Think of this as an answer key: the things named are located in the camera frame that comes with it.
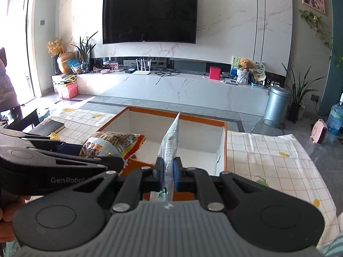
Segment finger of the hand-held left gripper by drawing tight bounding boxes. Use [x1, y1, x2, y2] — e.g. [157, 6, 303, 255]
[0, 128, 83, 156]
[0, 146, 125, 172]

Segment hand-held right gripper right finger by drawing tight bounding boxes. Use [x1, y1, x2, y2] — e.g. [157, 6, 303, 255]
[173, 157, 268, 212]

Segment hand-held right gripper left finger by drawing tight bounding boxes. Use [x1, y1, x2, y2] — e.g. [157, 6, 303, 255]
[72, 157, 164, 213]

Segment yellow red snack packet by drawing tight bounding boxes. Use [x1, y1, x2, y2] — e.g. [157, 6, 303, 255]
[79, 131, 147, 168]

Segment clear green-print snack packet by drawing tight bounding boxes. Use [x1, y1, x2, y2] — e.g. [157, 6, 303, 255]
[149, 112, 181, 201]

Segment orange-edged cardboard box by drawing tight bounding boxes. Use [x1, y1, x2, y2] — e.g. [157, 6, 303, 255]
[80, 106, 228, 202]

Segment person's left hand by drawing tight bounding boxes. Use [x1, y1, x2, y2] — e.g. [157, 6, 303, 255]
[0, 190, 32, 244]

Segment black notebook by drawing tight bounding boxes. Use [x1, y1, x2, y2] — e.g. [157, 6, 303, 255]
[28, 120, 65, 137]

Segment black side table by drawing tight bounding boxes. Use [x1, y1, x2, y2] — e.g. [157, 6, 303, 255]
[5, 108, 41, 132]

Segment pink storage box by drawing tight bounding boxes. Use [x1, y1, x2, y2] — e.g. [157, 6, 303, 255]
[57, 83, 78, 99]

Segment stack of cardboard and papers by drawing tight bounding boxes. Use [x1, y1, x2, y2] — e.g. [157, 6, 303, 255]
[52, 73, 77, 87]

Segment blue snack bag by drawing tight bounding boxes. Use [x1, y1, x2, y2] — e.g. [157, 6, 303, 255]
[67, 59, 82, 74]

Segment white marble television cabinet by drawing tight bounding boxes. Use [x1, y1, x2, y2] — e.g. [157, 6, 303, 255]
[76, 71, 269, 111]

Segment brown gourd vase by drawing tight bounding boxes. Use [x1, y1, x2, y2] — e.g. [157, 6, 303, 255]
[57, 51, 76, 74]

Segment green plant in glass vase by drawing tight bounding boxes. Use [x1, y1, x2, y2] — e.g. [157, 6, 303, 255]
[71, 31, 98, 74]

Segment dried yellow flowers vase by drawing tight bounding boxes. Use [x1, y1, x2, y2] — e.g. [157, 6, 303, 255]
[47, 38, 65, 75]

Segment clear glass chair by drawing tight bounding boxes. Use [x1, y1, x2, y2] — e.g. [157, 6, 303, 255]
[250, 119, 284, 137]

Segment white router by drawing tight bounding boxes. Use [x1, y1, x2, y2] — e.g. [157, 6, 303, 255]
[133, 58, 152, 75]

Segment silver trash bin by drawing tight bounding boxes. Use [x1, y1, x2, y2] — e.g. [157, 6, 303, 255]
[263, 86, 292, 121]

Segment brown teddy bear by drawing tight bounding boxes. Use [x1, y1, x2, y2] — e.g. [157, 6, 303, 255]
[237, 58, 255, 85]

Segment round hand fan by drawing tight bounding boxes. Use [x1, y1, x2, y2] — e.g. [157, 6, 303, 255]
[252, 60, 266, 82]

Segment potted long-leaf plant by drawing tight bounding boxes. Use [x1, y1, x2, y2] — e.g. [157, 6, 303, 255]
[281, 63, 325, 124]

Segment pink small heater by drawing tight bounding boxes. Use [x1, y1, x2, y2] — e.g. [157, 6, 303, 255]
[310, 118, 329, 145]

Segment black flat-screen television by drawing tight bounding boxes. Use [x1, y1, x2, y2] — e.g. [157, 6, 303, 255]
[102, 0, 199, 45]

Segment blue water bottle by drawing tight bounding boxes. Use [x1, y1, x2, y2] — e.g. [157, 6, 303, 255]
[327, 93, 343, 136]

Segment hanging vine plant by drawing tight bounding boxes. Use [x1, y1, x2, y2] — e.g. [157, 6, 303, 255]
[299, 9, 343, 68]

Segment black cables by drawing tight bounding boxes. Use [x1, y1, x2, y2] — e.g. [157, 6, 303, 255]
[154, 68, 182, 85]

